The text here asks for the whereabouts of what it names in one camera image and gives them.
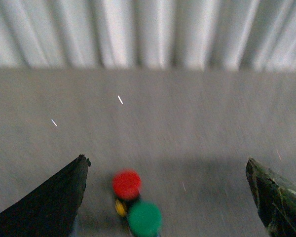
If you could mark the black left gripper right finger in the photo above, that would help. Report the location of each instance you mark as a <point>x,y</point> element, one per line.
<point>274,197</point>

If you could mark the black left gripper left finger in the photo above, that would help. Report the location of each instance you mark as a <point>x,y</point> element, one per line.
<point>51,208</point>

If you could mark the yellow round button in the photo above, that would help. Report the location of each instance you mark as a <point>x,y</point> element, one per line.
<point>120,208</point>

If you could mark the red round button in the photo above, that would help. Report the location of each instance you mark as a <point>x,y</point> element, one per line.
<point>127,184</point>

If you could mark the green round button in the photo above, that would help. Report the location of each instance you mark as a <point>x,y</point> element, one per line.
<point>145,219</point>

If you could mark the white pleated curtain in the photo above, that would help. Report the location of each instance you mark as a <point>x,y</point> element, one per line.
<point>156,34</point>

